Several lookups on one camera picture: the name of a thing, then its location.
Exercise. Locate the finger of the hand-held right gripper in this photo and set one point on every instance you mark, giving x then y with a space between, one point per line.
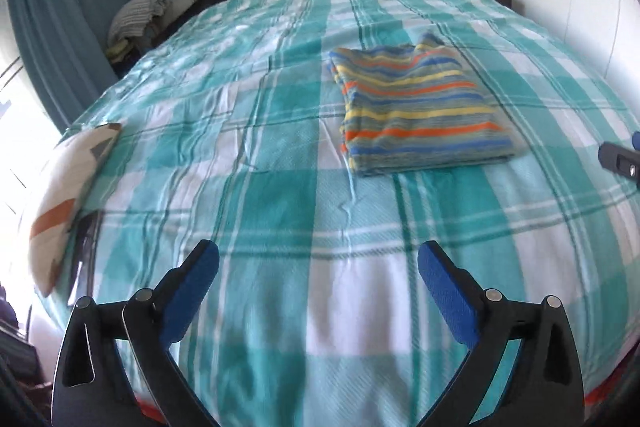
620 159

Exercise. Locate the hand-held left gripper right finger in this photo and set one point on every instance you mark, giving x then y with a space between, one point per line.
445 292

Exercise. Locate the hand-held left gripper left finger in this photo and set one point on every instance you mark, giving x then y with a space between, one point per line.
192 292

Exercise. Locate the striped knit sweater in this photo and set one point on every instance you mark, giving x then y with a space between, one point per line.
425 117

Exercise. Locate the pile of striped clothes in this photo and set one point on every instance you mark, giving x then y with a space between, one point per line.
135 14

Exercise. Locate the teal plaid bed blanket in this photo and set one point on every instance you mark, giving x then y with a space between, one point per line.
275 187

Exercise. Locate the white patterned cushion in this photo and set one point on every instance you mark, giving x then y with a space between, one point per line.
60 187

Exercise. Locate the orange fleece cloth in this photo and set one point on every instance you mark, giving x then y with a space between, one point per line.
600 394

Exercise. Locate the blue curtain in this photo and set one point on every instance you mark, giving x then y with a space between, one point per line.
65 7

